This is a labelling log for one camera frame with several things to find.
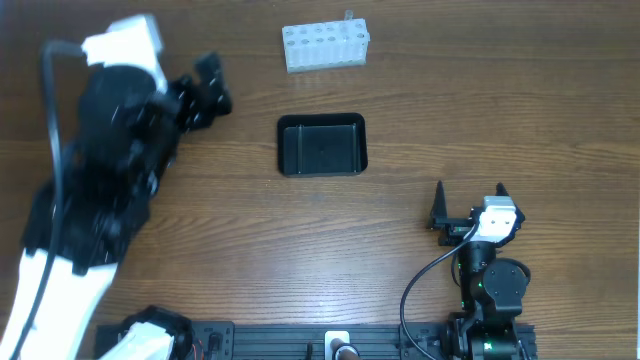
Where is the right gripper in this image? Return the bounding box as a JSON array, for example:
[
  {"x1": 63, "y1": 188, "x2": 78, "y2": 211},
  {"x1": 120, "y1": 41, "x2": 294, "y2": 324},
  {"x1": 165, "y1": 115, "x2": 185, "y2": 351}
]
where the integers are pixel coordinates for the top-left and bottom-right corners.
[{"x1": 426, "y1": 180, "x2": 526, "y2": 247}]

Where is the mounting rail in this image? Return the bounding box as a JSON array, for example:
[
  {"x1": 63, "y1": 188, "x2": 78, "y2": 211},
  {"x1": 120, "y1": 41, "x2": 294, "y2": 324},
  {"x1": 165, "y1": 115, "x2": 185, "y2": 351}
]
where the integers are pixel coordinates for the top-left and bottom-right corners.
[{"x1": 94, "y1": 320, "x2": 539, "y2": 360}]

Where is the black tray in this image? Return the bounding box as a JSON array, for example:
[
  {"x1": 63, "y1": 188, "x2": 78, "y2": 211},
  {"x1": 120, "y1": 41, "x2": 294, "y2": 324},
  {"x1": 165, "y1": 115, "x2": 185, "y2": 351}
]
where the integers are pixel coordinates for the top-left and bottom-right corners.
[{"x1": 276, "y1": 112, "x2": 369, "y2": 179}]

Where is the black cable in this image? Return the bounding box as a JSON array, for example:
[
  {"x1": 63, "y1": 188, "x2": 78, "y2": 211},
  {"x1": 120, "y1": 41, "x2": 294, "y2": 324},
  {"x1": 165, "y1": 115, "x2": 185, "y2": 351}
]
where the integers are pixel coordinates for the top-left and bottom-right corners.
[
  {"x1": 7, "y1": 39, "x2": 86, "y2": 360},
  {"x1": 398, "y1": 224, "x2": 480, "y2": 360}
]

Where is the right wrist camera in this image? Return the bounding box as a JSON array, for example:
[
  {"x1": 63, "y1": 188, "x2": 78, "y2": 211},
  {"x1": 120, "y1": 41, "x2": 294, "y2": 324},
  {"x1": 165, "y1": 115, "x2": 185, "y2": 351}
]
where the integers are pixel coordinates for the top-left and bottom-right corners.
[{"x1": 469, "y1": 195, "x2": 519, "y2": 245}]

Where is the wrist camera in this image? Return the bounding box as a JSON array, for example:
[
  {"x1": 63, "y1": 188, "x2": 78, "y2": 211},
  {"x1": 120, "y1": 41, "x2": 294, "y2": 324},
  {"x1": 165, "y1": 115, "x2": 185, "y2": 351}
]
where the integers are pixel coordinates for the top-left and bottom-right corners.
[
  {"x1": 80, "y1": 13, "x2": 168, "y2": 95},
  {"x1": 469, "y1": 195, "x2": 519, "y2": 245}
]

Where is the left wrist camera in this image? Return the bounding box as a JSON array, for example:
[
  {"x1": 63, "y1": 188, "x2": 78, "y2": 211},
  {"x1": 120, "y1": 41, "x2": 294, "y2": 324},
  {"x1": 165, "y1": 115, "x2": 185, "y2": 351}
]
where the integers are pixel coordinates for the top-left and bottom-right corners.
[{"x1": 80, "y1": 13, "x2": 168, "y2": 95}]

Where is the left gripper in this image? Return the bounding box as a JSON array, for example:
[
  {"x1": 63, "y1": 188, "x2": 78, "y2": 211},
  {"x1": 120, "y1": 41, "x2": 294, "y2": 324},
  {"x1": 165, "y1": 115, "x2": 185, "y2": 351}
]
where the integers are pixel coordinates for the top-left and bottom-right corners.
[{"x1": 172, "y1": 51, "x2": 234, "y2": 134}]

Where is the white test tube rack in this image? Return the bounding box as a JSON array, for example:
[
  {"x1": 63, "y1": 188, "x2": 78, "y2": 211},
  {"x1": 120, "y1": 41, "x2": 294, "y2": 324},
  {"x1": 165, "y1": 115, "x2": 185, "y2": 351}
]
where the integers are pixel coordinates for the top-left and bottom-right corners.
[{"x1": 281, "y1": 18, "x2": 372, "y2": 75}]

